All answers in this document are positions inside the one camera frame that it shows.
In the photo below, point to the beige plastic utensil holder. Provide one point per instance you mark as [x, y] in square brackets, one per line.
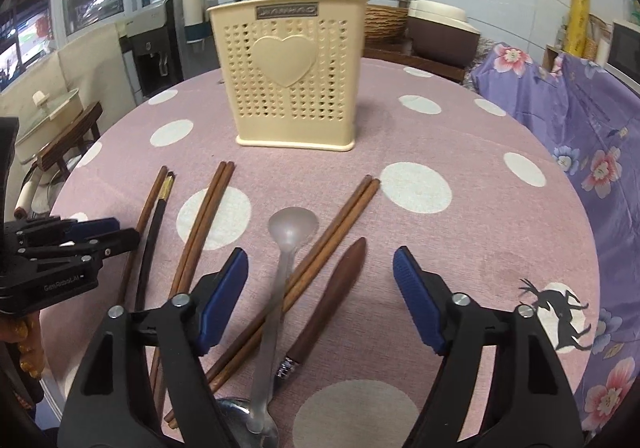
[280, 117]

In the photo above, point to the purple floral cloth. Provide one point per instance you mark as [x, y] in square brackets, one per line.
[575, 127]

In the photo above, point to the pink polka-dot tablecloth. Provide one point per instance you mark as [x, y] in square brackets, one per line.
[450, 278]

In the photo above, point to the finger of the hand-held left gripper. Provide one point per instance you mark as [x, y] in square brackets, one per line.
[120, 239]
[95, 227]

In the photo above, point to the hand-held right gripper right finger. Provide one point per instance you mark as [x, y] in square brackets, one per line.
[415, 293]

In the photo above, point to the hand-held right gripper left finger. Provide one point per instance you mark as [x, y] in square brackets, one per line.
[227, 293]

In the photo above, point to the black chopstick with gold band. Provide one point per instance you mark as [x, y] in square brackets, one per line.
[155, 233]

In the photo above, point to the dark wooden vanity table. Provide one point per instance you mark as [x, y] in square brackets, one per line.
[425, 65]

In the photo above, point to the wicker wash basin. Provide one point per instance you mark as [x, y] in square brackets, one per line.
[385, 25]

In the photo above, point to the large metal spoon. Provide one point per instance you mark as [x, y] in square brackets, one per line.
[231, 420]

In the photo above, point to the white microwave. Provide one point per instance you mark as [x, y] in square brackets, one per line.
[625, 52]

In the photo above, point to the yellow patterned roll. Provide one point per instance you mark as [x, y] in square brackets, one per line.
[576, 22]

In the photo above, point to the wooden box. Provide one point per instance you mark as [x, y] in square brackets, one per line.
[552, 58]

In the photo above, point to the person's left hand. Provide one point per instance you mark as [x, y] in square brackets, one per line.
[25, 353]

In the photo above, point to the brown and cream rice cooker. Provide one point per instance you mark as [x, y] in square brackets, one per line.
[440, 35]

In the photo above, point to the brown wooden knife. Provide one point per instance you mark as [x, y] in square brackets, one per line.
[340, 283]

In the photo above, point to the cup holder with paper cups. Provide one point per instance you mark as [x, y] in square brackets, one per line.
[194, 12]

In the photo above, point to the translucent plastic spoon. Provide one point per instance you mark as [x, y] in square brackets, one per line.
[292, 228]

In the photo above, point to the brown wooden chopstick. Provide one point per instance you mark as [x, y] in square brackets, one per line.
[316, 248]
[210, 223]
[150, 208]
[330, 248]
[200, 223]

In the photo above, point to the dark wooden chair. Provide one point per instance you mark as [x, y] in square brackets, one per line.
[70, 132]

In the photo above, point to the water dispenser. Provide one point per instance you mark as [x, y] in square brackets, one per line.
[150, 57]

